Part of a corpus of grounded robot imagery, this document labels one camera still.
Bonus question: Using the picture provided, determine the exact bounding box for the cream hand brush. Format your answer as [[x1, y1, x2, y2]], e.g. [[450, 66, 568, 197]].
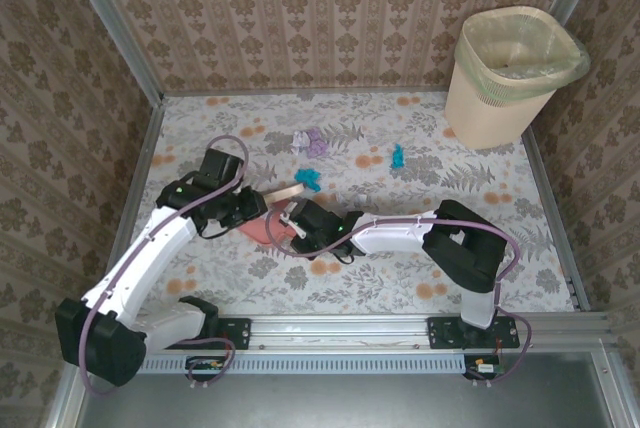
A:
[[262, 183, 306, 208]]

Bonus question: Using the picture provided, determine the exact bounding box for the pink plastic dustpan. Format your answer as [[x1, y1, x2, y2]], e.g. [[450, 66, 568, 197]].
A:
[[238, 200, 297, 250]]

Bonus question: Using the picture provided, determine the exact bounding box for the purple paper scrap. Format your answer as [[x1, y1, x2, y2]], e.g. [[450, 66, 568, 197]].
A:
[[305, 127, 330, 158]]

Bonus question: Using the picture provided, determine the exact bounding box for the floral patterned table cover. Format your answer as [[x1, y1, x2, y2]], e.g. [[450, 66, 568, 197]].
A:
[[110, 91, 576, 317]]

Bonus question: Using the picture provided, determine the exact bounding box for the small electronics board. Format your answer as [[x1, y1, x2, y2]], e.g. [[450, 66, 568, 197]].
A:
[[185, 355, 227, 383], [463, 354, 502, 382]]

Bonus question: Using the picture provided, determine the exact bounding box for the grey metal shelf panel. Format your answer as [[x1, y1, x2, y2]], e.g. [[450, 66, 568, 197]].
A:
[[74, 372, 616, 428]]

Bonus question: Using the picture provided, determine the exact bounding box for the cream plastic waste bin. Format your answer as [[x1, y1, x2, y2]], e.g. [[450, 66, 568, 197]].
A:
[[443, 5, 591, 150]]

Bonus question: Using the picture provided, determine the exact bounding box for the translucent green bin liner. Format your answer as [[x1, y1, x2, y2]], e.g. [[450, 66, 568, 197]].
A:
[[453, 5, 592, 99]]

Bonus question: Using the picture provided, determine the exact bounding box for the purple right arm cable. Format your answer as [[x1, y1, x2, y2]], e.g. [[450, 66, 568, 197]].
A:
[[264, 210, 534, 389]]

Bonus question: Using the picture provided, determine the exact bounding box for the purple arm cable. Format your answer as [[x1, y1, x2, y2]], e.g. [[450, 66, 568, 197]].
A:
[[78, 134, 250, 394], [264, 210, 534, 389]]

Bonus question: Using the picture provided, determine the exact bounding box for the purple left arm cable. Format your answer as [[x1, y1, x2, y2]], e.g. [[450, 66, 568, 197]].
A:
[[78, 134, 250, 394]]

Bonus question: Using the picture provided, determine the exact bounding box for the aluminium table edge rail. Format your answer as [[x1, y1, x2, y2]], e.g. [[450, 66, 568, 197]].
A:
[[94, 97, 166, 319], [521, 126, 592, 313]]

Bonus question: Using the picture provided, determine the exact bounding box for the aluminium mounting rail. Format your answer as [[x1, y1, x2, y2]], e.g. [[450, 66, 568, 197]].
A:
[[74, 314, 621, 352]]

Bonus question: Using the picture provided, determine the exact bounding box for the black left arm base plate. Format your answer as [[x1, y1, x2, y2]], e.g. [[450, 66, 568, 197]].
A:
[[161, 316, 252, 351]]

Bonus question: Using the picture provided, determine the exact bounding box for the grey slotted cable duct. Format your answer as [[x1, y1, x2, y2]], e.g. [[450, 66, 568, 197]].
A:
[[91, 352, 501, 375]]

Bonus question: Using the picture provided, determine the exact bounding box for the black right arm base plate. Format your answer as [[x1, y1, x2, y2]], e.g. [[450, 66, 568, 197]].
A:
[[426, 316, 521, 351]]

